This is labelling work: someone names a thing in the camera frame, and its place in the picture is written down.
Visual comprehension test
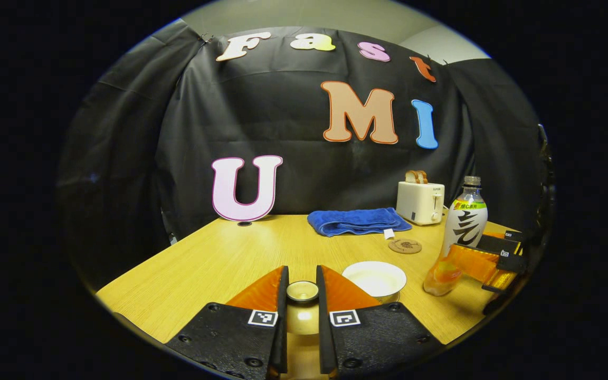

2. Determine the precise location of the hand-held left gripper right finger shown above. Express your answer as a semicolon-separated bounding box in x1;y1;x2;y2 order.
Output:
316;265;444;380

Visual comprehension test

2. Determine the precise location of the white toaster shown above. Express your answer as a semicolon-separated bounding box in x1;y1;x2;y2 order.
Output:
396;181;445;226

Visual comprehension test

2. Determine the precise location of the folded blue towel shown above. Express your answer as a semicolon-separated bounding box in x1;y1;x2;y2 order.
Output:
307;207;413;237

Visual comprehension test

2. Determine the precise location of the white label water bottle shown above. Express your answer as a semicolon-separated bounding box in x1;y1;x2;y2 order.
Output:
423;176;489;296

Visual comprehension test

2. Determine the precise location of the black backdrop cloth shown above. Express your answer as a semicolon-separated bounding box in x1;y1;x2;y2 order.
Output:
56;21;555;288

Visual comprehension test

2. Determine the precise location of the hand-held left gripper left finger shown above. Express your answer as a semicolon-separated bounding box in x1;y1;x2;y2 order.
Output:
166;265;289;380

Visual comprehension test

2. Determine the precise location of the yellow-green teacup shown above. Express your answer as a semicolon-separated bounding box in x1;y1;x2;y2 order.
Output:
342;261;407;302

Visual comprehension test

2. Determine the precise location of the yellow-green teacup lid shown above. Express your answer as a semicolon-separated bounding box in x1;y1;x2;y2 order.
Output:
285;280;323;370

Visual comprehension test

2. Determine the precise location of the round cork coaster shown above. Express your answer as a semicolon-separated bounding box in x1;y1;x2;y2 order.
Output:
388;239;422;254

